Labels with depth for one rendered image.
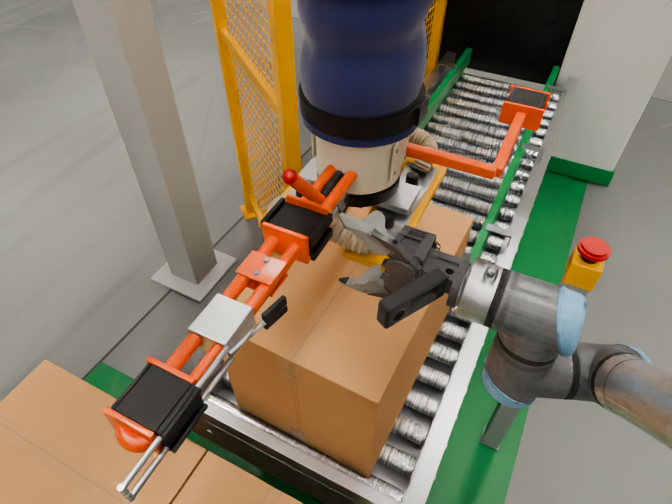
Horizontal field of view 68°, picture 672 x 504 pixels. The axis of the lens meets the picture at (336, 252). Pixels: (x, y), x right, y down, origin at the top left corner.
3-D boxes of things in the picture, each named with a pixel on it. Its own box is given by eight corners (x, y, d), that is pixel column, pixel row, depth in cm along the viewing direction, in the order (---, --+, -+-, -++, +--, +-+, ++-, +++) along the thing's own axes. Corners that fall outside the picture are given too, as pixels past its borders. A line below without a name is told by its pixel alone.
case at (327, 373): (340, 264, 174) (340, 172, 145) (449, 308, 161) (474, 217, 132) (237, 407, 138) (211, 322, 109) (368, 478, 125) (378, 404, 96)
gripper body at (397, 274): (397, 255, 84) (467, 279, 80) (377, 290, 79) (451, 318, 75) (401, 221, 78) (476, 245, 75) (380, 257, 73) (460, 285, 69)
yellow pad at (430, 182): (405, 162, 117) (407, 144, 113) (446, 173, 114) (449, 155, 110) (342, 258, 96) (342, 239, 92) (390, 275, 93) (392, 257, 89)
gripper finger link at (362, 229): (352, 196, 77) (394, 236, 79) (335, 220, 73) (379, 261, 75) (363, 187, 75) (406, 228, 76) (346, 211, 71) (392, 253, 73)
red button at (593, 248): (575, 243, 118) (581, 231, 115) (607, 253, 116) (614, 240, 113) (570, 262, 114) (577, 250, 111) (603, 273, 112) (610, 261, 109)
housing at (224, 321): (220, 309, 75) (215, 291, 72) (258, 326, 73) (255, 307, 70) (191, 345, 71) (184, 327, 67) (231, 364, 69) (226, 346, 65)
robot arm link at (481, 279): (478, 337, 73) (493, 296, 66) (446, 325, 75) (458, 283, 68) (493, 294, 79) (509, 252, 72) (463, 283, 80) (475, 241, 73)
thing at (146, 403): (159, 374, 67) (148, 354, 64) (204, 397, 65) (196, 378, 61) (114, 429, 62) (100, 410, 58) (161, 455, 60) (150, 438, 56)
